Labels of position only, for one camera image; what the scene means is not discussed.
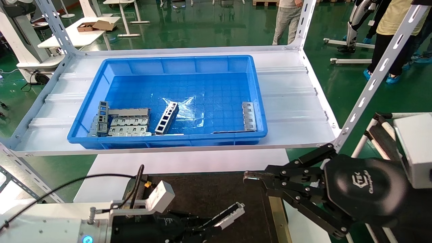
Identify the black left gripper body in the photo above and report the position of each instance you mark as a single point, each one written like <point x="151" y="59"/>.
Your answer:
<point x="141" y="229"/>

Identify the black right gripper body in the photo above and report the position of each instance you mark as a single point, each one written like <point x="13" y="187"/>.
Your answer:
<point x="368" y="192"/>

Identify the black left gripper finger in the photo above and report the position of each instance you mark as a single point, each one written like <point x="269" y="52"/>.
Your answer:
<point x="192" y="217"/>
<point x="206" y="236"/>

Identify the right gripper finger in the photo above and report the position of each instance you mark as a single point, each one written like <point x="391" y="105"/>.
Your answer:
<point x="293" y="172"/>
<point x="310" y="209"/>

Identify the grey ladder-shaped metal part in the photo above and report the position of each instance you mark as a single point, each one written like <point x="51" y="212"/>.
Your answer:
<point x="171" y="118"/>
<point x="233" y="212"/>

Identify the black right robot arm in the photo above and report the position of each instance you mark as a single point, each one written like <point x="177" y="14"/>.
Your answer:
<point x="418" y="216"/>

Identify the black flat container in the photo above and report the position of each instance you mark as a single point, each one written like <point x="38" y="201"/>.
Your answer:
<point x="209" y="192"/>

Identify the black white metal stand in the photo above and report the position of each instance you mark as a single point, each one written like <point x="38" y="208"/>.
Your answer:
<point x="381" y="135"/>

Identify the white slotted-angle metal rack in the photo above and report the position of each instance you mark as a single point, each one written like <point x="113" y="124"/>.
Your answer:
<point x="290" y="101"/>

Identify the flat slotted metal plate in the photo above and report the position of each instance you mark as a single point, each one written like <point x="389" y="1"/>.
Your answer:
<point x="130" y="131"/>
<point x="130" y="121"/>

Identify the clear plastic film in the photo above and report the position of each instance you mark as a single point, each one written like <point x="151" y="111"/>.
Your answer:
<point x="189" y="108"/>

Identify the large blue plastic bin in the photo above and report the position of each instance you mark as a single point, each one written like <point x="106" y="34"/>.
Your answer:
<point x="219" y="84"/>

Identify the long grey metal bar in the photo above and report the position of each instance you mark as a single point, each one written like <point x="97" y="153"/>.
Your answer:
<point x="131" y="111"/>

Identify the person in grey trousers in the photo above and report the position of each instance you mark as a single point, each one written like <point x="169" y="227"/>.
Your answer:
<point x="287" y="23"/>

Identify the person in dark trousers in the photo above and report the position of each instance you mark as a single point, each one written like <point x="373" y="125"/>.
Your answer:
<point x="426" y="40"/>

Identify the white black robot legs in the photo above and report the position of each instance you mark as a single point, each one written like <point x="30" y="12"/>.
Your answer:
<point x="354" y="20"/>

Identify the wooden pallet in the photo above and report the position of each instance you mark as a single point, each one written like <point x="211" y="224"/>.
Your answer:
<point x="266" y="2"/>

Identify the person yellow shirt black trousers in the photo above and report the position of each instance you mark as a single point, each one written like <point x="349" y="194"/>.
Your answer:
<point x="391" y="17"/>

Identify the white work table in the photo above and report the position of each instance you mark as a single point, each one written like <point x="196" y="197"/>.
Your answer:
<point x="81" y="38"/>
<point x="125" y="17"/>

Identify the open cardboard box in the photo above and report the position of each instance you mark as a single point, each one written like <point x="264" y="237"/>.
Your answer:
<point x="91" y="26"/>

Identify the black round stool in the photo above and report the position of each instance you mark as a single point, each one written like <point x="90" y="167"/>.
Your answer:
<point x="41" y="25"/>

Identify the white robot column base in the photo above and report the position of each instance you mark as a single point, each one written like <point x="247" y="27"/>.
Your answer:
<point x="20" y="37"/>

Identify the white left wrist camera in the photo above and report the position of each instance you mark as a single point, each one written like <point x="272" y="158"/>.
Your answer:
<point x="160" y="197"/>

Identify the silver perforated metal bracket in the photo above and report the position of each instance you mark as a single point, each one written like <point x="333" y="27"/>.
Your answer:
<point x="249" y="118"/>

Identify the grey upright frame part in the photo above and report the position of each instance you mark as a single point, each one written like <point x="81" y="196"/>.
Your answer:
<point x="103" y="111"/>

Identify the white floor stand frame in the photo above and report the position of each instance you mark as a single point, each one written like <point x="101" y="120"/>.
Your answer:
<point x="351" y="61"/>

